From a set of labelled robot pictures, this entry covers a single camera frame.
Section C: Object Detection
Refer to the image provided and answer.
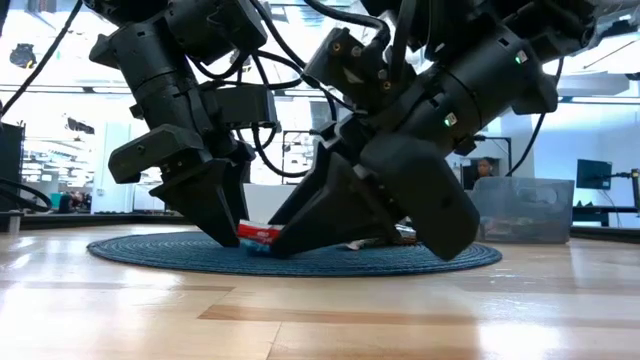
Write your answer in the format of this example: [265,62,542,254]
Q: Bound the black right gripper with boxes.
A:
[268,132,481,261]

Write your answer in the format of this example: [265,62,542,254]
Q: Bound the red granola bar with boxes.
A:
[236,218,285,257]

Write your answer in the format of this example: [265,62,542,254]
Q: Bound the round dark blue woven placemat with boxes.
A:
[86,229,504,279]

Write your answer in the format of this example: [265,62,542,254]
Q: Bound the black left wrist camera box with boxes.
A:
[214,84,279,131]

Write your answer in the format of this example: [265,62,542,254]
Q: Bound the black curved cable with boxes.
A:
[0,178,54,212]

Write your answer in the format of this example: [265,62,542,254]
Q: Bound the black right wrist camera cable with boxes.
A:
[302,0,394,56]

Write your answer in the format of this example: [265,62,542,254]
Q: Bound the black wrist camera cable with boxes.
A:
[302,0,394,56]
[192,0,339,179]

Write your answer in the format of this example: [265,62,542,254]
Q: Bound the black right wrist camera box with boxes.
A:
[304,27,396,114]

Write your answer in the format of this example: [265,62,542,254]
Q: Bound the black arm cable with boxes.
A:
[505,57,564,177]
[0,0,84,117]

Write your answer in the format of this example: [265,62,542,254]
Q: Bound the black left wrist camera cable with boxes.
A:
[192,0,339,179]

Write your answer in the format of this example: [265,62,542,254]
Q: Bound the white plastic bin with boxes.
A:
[243,183,296,224]

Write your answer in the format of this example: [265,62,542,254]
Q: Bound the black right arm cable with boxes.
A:
[505,57,564,177]

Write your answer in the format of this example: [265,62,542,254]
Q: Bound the green and white chip bag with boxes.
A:
[344,223,419,250]

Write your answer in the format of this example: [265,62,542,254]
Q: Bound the grey translucent plastic bin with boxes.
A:
[469,176,575,245]

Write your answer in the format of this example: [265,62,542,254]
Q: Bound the white pillar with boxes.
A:
[91,122,166,215]

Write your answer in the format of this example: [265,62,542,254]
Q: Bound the black rig frame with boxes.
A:
[472,134,513,176]

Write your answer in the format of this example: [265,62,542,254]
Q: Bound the black wall monitor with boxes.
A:
[576,158,614,191]

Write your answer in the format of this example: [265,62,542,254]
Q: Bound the person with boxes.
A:
[474,157,496,180]
[57,191,87,214]

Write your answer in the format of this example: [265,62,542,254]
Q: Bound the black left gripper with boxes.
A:
[108,124,256,248]

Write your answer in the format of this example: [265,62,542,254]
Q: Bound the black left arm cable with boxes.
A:
[0,0,84,117]

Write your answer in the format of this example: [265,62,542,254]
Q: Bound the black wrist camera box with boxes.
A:
[214,84,279,131]
[304,27,396,114]

